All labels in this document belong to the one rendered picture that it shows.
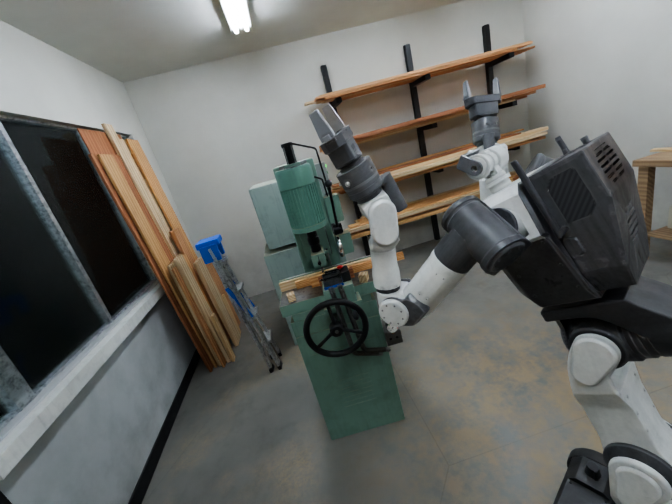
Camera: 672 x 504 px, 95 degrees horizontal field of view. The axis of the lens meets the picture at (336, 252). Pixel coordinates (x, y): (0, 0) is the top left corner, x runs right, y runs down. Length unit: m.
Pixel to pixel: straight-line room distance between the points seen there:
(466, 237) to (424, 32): 3.93
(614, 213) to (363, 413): 1.56
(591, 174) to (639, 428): 0.63
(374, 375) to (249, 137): 2.98
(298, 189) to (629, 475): 1.38
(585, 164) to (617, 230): 0.14
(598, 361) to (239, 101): 3.72
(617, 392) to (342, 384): 1.19
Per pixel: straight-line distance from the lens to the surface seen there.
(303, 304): 1.52
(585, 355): 0.96
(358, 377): 1.79
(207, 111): 3.99
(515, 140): 4.28
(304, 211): 1.46
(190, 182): 4.02
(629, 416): 1.09
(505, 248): 0.65
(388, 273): 0.79
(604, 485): 1.66
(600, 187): 0.76
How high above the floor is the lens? 1.55
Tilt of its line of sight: 18 degrees down
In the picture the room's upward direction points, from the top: 15 degrees counter-clockwise
